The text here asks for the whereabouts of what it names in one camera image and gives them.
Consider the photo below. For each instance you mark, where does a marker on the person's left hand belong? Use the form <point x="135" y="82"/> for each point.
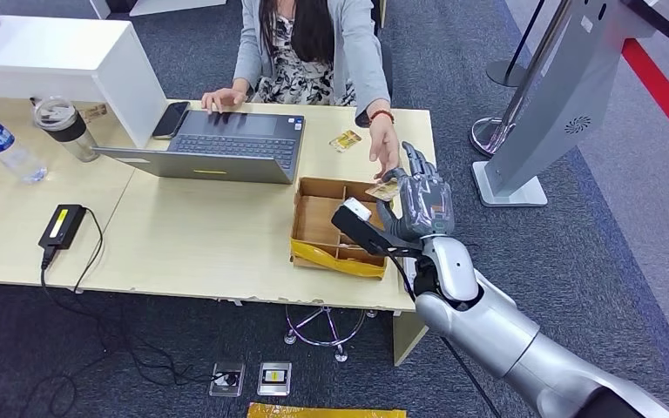
<point x="385" y="141"/>

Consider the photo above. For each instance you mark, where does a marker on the wooden desk leg panel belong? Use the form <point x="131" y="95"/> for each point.
<point x="406" y="337"/>

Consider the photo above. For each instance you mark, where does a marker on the gold card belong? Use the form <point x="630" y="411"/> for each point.
<point x="345" y="141"/>

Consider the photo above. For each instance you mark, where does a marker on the chrome stool base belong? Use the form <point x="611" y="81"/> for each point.
<point x="341" y="353"/>

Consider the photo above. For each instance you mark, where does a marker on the plastic water bottle blue label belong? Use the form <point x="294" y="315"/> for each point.
<point x="0" y="141"/>

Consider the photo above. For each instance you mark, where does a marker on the black stanchion post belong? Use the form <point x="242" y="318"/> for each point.
<point x="505" y="74"/>

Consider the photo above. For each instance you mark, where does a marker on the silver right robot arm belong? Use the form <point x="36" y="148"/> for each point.
<point x="484" y="329"/>

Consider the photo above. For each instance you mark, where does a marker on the person's left forearm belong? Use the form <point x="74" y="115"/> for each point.
<point x="369" y="75"/>

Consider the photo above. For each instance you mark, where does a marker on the grey card reader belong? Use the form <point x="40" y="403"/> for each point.
<point x="407" y="271"/>

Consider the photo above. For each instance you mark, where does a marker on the cardboard divider box yellow tape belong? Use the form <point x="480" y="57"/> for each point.
<point x="311" y="222"/>

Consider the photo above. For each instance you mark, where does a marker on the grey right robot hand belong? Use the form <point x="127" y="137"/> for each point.
<point x="427" y="207"/>

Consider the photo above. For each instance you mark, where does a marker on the black smartphone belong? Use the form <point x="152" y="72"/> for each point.
<point x="171" y="119"/>

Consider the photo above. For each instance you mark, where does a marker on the silver kiosk stand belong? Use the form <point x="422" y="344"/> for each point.
<point x="559" y="86"/>

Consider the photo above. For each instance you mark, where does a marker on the floor socket yellow sticker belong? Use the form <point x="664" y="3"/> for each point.
<point x="274" y="378"/>

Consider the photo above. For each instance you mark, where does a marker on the person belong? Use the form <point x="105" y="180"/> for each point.
<point x="305" y="34"/>

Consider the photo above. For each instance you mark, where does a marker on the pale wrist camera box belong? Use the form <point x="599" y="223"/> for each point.
<point x="357" y="209"/>

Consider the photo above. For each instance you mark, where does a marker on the white desk cabinet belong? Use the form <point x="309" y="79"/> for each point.
<point x="52" y="57"/>

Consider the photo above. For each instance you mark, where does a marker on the grey laptop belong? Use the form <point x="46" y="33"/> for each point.
<point x="236" y="144"/>

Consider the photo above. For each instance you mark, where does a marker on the floor socket with plug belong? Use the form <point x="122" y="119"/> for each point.
<point x="227" y="379"/>

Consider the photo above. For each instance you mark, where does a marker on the person's right forearm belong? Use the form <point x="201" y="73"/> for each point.
<point x="246" y="63"/>

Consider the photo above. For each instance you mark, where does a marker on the black power adapter yellow label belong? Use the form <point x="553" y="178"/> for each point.
<point x="62" y="226"/>

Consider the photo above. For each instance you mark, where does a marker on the chrome stanchion post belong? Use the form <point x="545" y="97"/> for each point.
<point x="487" y="135"/>

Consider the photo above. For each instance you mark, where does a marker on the white furniture piece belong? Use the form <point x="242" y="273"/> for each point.
<point x="138" y="6"/>

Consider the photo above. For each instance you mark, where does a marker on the person's right hand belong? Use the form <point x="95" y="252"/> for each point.
<point x="225" y="99"/>

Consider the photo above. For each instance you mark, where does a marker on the clear tumbler black band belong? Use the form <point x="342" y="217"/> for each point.
<point x="66" y="130"/>

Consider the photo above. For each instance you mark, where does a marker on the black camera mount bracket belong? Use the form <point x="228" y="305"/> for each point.
<point x="363" y="233"/>

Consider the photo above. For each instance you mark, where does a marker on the yellow taped flat package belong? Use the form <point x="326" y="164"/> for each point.
<point x="323" y="412"/>

